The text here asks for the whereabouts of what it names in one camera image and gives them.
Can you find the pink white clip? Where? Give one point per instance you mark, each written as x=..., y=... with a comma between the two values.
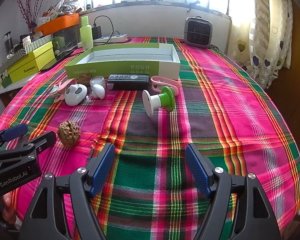
x=162, y=81

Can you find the light green plastic bottle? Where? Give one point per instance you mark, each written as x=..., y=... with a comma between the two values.
x=85, y=33

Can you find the black smartphone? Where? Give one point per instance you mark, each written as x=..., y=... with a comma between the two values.
x=62, y=55

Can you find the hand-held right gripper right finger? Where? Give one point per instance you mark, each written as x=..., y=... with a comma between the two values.
x=197, y=172

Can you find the white panda figure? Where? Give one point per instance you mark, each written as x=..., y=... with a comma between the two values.
x=75, y=94

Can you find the dark glass jar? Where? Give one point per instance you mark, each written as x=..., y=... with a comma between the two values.
x=8, y=41

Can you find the pink green plaid blanket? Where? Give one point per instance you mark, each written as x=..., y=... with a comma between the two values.
x=150, y=192

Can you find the black charger plug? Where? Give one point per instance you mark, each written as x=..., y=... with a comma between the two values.
x=97, y=31

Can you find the brown walnut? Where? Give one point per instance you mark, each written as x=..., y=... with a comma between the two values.
x=68, y=133

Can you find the green white spool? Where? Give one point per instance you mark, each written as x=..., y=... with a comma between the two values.
x=160, y=102

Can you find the grey space heater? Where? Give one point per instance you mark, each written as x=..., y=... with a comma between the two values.
x=198, y=32

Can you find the green white cardboard box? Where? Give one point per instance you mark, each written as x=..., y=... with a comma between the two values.
x=150, y=68

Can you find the pink flower branches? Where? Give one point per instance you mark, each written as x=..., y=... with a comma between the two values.
x=30, y=5

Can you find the small dark green box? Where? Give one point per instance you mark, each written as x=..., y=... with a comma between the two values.
x=2, y=80

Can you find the black handheld device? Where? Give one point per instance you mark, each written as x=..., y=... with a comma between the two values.
x=127, y=81

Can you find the orange plastic tray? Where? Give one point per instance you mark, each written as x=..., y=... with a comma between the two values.
x=60, y=23

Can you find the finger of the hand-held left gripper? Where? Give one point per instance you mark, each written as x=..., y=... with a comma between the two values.
x=15, y=131
x=45, y=140

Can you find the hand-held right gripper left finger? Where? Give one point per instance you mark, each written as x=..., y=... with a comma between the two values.
x=103, y=170

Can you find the glass tank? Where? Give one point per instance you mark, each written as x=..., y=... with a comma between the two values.
x=67, y=38

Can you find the person's left hand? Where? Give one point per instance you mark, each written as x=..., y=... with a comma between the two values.
x=8, y=207

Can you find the yellow green shoebox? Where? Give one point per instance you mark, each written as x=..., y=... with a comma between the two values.
x=30, y=60

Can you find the heart print curtain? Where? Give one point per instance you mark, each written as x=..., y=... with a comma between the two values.
x=270, y=30

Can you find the white blue power strip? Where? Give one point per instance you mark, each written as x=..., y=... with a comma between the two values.
x=112, y=38

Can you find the white gloves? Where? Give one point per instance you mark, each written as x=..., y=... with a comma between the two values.
x=65, y=6

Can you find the white candle cup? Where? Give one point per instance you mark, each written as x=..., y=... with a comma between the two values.
x=97, y=80

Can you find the plain pink clip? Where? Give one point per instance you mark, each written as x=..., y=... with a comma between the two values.
x=67, y=82

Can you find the grey white striped box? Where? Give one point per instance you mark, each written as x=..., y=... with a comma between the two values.
x=37, y=42

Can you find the white pill bottle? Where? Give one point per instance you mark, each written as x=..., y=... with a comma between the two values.
x=26, y=40

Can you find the white mushroom-shaped knob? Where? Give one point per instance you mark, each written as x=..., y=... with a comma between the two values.
x=98, y=90

